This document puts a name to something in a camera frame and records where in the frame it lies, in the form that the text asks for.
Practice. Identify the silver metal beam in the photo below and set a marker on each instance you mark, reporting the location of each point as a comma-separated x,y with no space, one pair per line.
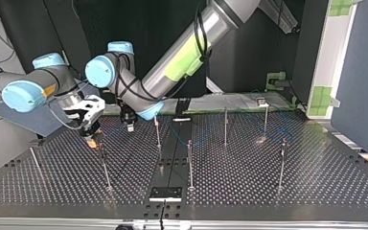
279,14

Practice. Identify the black panel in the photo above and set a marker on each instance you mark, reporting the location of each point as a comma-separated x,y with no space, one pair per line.
159,28

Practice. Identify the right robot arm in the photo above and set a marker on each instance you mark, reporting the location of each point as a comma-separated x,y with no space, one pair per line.
35,82

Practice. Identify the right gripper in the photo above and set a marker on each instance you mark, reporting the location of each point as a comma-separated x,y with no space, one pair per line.
90,129

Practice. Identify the grey board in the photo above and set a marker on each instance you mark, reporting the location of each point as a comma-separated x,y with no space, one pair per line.
28,119

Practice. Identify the connector holder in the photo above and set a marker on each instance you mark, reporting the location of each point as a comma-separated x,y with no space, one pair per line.
262,101

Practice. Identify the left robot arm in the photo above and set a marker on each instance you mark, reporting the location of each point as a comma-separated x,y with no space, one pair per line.
172,67

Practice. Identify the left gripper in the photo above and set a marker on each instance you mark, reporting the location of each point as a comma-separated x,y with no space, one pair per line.
128,115

